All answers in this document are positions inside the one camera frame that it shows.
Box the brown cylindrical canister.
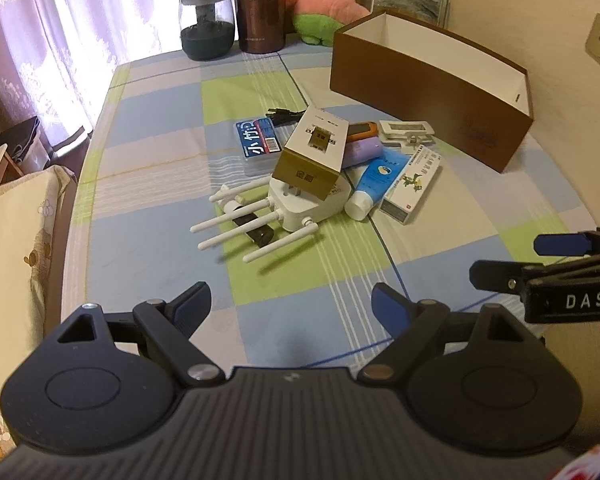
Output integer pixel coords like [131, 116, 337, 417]
[235, 0, 286, 54]

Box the white gold carton box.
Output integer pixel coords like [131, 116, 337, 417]
[272, 106, 349, 200]

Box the brown cardboard storage box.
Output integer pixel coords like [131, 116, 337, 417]
[329, 10, 533, 172]

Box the pink sheer curtain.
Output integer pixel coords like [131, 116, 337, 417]
[0, 0, 181, 144]

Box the dark glass humidifier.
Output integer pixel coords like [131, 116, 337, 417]
[178, 0, 235, 61]

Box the white green medicine box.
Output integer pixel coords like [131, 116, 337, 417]
[379, 144, 442, 224]

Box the blue label plastic case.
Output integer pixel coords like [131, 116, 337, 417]
[235, 117, 283, 177]

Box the pink star plush toy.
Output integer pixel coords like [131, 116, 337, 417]
[286, 0, 370, 47]

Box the white clip holder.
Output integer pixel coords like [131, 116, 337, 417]
[378, 120, 436, 154]

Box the orange black utility knife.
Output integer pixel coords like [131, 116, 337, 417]
[347, 122, 378, 143]

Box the blue white cream tube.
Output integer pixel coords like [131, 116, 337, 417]
[344, 148, 411, 221]

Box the cartoon print cushion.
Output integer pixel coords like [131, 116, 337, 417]
[0, 166, 74, 460]

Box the purple cream tube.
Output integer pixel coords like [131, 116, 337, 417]
[342, 136, 384, 169]

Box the black strip under router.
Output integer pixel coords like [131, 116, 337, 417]
[230, 204, 275, 248]

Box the framed grey picture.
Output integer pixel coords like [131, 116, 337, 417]
[366, 0, 450, 28]

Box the black usb cable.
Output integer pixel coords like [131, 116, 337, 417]
[264, 105, 308, 127]

